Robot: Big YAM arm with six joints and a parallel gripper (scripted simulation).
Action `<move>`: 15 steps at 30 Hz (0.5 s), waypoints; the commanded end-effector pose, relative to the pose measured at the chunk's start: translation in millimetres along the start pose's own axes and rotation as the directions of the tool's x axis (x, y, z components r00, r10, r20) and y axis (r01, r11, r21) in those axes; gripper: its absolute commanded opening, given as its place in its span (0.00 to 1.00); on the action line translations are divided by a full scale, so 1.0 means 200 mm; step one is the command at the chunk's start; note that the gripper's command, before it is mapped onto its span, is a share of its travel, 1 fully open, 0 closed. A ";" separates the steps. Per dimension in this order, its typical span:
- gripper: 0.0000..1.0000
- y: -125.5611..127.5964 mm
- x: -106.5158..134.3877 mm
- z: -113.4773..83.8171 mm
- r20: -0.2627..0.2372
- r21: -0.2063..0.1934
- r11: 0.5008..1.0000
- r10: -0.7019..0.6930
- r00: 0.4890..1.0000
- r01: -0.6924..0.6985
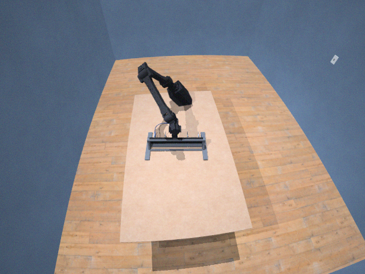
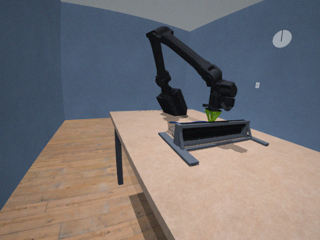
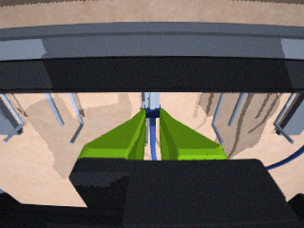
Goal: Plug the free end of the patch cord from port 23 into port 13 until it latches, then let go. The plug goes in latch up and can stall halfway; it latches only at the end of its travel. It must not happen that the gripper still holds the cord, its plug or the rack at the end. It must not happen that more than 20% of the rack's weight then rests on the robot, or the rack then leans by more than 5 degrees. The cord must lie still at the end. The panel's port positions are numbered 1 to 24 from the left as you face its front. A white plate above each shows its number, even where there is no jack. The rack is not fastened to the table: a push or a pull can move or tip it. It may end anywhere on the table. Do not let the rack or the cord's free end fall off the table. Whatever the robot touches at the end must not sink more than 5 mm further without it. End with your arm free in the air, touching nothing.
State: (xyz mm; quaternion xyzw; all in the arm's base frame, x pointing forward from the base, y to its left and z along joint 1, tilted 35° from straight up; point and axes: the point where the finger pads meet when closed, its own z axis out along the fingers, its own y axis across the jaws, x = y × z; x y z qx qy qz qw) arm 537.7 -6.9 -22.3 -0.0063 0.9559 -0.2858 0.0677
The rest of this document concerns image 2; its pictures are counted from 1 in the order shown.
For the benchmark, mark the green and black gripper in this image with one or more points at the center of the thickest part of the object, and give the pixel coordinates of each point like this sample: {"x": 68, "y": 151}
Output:
{"x": 213, "y": 110}

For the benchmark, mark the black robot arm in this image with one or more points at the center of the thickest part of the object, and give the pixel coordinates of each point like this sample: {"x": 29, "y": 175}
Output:
{"x": 211, "y": 74}

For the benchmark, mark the grey patch panel rack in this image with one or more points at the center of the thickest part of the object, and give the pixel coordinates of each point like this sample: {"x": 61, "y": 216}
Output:
{"x": 195, "y": 133}

